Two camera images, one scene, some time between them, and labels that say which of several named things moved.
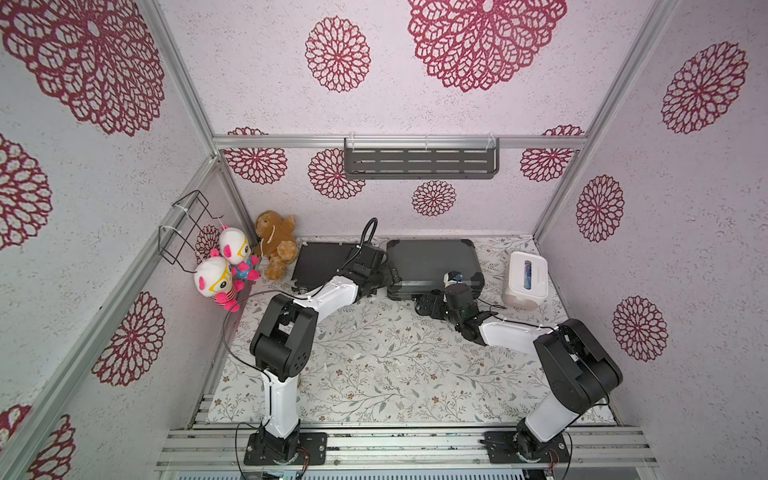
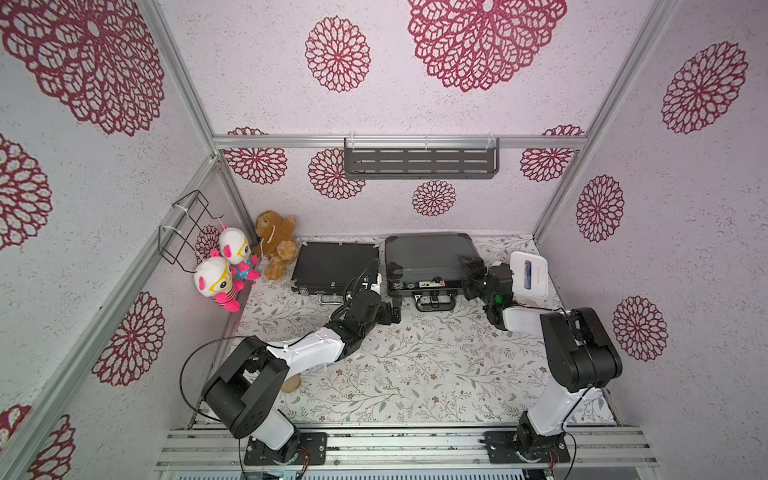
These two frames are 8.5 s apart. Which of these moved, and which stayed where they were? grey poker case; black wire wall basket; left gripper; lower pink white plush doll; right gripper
Moved: right gripper; left gripper
Stayed: black wire wall basket; grey poker case; lower pink white plush doll
